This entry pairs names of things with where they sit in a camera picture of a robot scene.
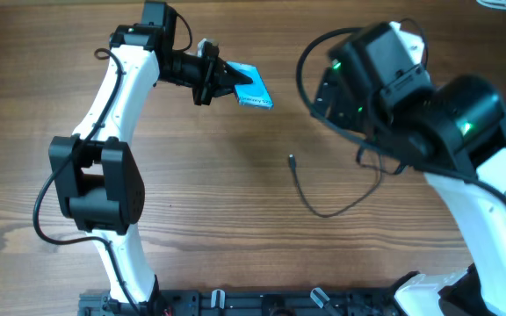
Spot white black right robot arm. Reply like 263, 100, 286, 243
306, 22, 506, 315

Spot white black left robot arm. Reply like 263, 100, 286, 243
33, 1, 254, 315

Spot black USB charging cable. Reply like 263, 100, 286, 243
288, 154, 408, 219

